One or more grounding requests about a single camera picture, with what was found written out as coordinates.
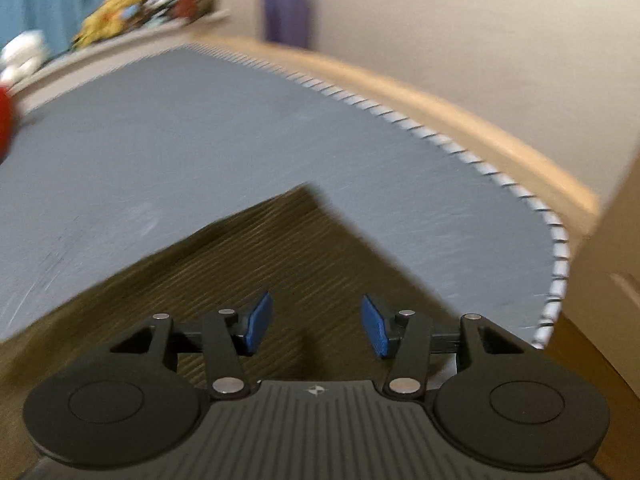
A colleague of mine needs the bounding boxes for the olive corduroy pants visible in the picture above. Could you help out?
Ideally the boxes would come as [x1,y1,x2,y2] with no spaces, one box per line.
[1,186,458,479]

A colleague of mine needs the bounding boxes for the grey quilted mattress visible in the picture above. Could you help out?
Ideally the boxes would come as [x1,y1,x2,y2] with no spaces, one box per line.
[1,47,570,347]

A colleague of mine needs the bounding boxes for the red folded quilt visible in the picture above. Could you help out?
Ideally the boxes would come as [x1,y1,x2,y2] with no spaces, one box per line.
[0,84,20,162]

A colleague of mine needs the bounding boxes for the yellow plush toy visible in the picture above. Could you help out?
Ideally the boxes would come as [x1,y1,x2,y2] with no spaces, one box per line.
[70,0,145,51]

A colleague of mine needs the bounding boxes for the white mushroom plush toy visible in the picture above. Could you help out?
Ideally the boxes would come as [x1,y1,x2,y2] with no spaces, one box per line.
[1,29,49,87]

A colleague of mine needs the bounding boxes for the wooden bed frame edge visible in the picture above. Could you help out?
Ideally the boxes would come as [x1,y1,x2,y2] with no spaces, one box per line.
[193,34,599,236]

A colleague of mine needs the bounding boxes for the purple folder against wall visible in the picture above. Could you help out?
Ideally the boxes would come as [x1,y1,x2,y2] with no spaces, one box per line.
[262,0,312,49]

